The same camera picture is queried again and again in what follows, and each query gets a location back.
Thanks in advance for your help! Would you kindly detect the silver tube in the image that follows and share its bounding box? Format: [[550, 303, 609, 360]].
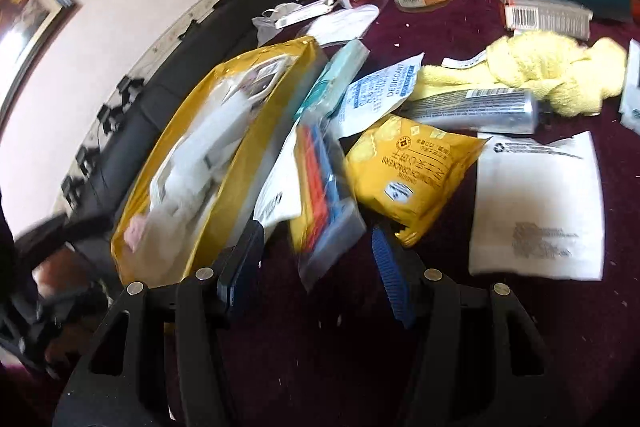
[[400, 87, 552, 136]]

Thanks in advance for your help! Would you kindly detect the white paper packet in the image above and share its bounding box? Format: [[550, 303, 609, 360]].
[[252, 126, 307, 229]]

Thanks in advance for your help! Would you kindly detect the person's left hand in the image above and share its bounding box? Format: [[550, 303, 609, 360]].
[[32, 249, 108, 365]]

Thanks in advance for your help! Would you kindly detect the white desiccant packet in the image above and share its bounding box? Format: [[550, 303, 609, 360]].
[[334, 53, 427, 138]]

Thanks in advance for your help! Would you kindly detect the black luggage bag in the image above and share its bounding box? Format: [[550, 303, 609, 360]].
[[60, 0, 301, 258]]

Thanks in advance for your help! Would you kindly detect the yellow towel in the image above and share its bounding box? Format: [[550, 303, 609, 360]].
[[414, 29, 628, 118]]

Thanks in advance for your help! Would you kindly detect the yellow snack packet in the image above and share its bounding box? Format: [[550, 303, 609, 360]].
[[345, 113, 488, 249]]

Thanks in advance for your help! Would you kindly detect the teal sponge packet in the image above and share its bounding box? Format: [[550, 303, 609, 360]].
[[304, 39, 371, 118]]

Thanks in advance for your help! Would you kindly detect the white plastic bag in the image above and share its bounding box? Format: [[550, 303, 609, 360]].
[[251, 0, 337, 48]]

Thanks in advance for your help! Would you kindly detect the clear bag of blue razors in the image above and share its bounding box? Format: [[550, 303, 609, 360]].
[[289, 111, 369, 293]]

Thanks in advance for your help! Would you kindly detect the white face mask packet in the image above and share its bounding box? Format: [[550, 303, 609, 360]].
[[304, 3, 382, 48]]

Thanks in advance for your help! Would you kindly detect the grey barcode box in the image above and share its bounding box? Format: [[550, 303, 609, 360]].
[[496, 0, 594, 41]]

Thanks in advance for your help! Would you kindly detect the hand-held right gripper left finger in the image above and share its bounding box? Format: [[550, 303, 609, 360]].
[[55, 219, 266, 427]]

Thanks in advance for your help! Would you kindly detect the framed wall picture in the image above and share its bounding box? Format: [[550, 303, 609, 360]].
[[0, 0, 80, 120]]

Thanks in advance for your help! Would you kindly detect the white square packet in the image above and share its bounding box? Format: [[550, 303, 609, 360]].
[[469, 131, 607, 282]]

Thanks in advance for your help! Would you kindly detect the large yellow zipper pouch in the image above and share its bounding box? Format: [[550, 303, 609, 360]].
[[111, 36, 327, 290]]

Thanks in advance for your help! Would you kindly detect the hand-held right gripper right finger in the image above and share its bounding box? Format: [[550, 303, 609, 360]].
[[370, 227, 571, 427]]

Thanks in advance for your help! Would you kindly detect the white packet with green print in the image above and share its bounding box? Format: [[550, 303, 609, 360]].
[[619, 38, 640, 131]]

